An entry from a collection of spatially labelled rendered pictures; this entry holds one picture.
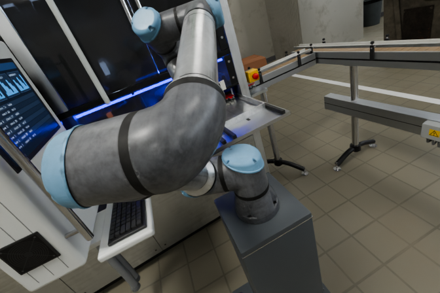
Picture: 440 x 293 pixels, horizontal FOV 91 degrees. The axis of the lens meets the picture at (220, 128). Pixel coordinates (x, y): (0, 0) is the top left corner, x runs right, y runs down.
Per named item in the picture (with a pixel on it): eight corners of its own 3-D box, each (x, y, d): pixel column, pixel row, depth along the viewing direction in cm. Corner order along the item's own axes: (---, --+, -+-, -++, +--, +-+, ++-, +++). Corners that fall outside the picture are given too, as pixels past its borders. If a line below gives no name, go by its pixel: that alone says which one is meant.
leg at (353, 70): (346, 150, 187) (343, 64, 154) (354, 146, 190) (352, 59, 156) (356, 155, 180) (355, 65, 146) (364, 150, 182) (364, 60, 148)
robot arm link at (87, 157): (234, 191, 73) (128, 197, 22) (192, 198, 76) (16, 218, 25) (228, 156, 76) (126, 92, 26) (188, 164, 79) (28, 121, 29)
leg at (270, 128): (272, 164, 201) (253, 87, 167) (279, 160, 203) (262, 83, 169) (277, 169, 193) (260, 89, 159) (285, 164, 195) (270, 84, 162)
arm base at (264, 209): (288, 208, 70) (283, 186, 65) (247, 232, 67) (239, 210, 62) (264, 182, 83) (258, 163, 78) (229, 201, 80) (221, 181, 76)
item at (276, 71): (245, 98, 153) (239, 76, 146) (234, 94, 166) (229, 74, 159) (317, 64, 170) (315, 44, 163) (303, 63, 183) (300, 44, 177)
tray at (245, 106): (203, 112, 142) (201, 108, 140) (236, 97, 148) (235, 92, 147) (224, 128, 112) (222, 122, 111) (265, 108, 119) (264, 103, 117)
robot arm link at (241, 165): (271, 195, 64) (261, 158, 58) (227, 201, 67) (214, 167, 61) (266, 169, 74) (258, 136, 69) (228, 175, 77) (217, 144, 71)
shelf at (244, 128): (147, 141, 133) (146, 138, 132) (243, 97, 150) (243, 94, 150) (160, 182, 91) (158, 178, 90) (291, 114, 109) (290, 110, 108)
